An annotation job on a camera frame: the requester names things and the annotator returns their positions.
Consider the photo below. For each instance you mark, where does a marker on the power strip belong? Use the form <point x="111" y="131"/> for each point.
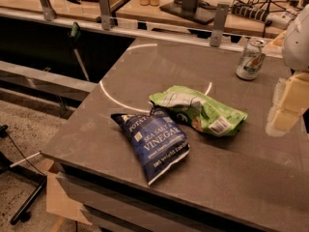
<point x="253" y="13"/>

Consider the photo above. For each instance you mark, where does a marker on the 7up soda can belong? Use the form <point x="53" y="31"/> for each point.
<point x="251" y="59"/>

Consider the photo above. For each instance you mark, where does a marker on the grey metal bracket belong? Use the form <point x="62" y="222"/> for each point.
<point x="47" y="10"/>
<point x="219" y="23"/>
<point x="105" y="14"/>

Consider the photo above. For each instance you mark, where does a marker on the green rice chip bag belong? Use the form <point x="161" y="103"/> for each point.
<point x="199" y="111"/>

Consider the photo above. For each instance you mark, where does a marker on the grey metal bracket middle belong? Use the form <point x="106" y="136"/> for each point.
<point x="105" y="14"/>

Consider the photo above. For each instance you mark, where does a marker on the black monitor stand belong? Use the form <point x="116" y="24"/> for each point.
<point x="190" y="10"/>

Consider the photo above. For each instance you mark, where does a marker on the green handled tool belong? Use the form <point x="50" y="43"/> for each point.
<point x="74" y="36"/>

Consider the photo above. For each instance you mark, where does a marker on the white power adapter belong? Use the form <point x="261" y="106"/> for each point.
<point x="281" y="20"/>

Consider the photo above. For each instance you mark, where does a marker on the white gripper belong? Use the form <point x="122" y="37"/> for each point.
<point x="297" y="41"/>

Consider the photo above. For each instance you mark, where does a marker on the grey metal bracket left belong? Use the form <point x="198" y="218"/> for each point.
<point x="47" y="10"/>

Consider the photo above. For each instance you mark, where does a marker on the blue salt vinegar chip bag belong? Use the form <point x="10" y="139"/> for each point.
<point x="156" y="139"/>

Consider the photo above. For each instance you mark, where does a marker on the grey metal bracket right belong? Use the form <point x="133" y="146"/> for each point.
<point x="219" y="23"/>

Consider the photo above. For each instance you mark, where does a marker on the cardboard box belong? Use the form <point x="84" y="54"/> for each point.
<point x="58" y="202"/>

